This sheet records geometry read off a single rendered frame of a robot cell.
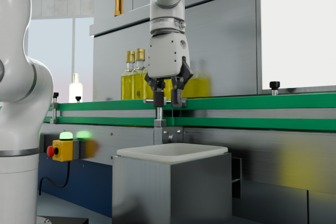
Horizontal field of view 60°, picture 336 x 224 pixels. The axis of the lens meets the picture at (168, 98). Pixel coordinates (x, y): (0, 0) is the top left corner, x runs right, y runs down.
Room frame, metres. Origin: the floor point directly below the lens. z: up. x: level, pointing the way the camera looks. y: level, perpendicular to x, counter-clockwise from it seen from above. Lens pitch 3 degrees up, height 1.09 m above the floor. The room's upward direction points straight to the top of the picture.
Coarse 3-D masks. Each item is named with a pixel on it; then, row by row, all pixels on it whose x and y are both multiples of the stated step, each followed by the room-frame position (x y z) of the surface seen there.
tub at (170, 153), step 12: (168, 144) 0.77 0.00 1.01; (180, 144) 0.79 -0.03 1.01; (192, 144) 0.76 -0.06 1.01; (132, 156) 0.60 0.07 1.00; (144, 156) 0.58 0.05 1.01; (156, 156) 0.56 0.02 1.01; (168, 156) 0.55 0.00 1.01; (180, 156) 0.55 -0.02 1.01; (192, 156) 0.58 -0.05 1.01; (204, 156) 0.63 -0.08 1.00
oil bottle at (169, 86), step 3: (165, 81) 0.97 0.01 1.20; (168, 81) 0.98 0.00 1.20; (171, 81) 0.99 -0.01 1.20; (165, 84) 0.97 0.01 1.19; (168, 84) 0.98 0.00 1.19; (171, 84) 0.99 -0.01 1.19; (165, 87) 0.97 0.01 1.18; (168, 87) 0.98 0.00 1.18; (171, 87) 0.99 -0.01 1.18; (165, 90) 0.97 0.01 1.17; (168, 90) 0.98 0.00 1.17; (165, 93) 0.97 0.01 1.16; (168, 93) 0.98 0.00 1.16; (165, 96) 0.97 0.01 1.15; (168, 96) 0.98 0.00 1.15
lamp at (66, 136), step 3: (63, 132) 1.05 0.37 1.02; (66, 132) 1.05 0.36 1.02; (69, 132) 1.06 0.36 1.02; (60, 135) 1.05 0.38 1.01; (63, 135) 1.04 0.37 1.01; (66, 135) 1.04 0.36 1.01; (69, 135) 1.05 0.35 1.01; (60, 138) 1.04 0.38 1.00; (63, 138) 1.04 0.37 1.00; (66, 138) 1.04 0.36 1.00; (69, 138) 1.05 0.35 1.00; (72, 138) 1.07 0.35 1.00
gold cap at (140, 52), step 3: (138, 48) 1.06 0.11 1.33; (141, 48) 1.06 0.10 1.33; (138, 51) 1.06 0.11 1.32; (141, 51) 1.06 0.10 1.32; (144, 51) 1.07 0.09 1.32; (138, 54) 1.06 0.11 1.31; (141, 54) 1.06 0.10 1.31; (144, 54) 1.07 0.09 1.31; (138, 57) 1.06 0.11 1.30; (141, 57) 1.06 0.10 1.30; (144, 57) 1.07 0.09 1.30; (135, 60) 1.07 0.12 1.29; (144, 60) 1.07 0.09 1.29
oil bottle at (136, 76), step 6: (138, 66) 1.06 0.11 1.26; (132, 72) 1.06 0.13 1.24; (138, 72) 1.04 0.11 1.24; (132, 78) 1.06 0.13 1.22; (138, 78) 1.04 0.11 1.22; (132, 84) 1.06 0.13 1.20; (138, 84) 1.04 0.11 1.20; (132, 90) 1.06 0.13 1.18; (138, 90) 1.04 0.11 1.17; (132, 96) 1.06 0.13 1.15; (138, 96) 1.04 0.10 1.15
